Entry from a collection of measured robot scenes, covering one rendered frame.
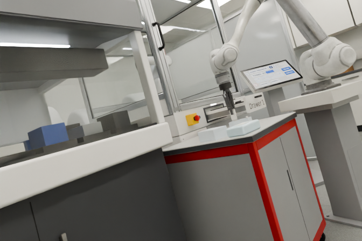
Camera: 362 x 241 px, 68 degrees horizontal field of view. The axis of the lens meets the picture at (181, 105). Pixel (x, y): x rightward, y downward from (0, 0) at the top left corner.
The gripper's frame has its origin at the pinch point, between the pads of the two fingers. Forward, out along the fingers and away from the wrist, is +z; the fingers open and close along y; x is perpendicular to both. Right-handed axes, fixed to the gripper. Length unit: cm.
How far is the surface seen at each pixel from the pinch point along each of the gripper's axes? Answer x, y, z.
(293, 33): -35, 352, -95
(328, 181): -39, 34, 59
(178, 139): 34.8, -13.2, 6.1
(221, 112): 12.6, 16.8, -2.9
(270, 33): -15, 189, -77
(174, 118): 33.0, -13.7, -7.6
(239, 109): -0.7, 13.9, -1.7
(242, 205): -7, -47, 38
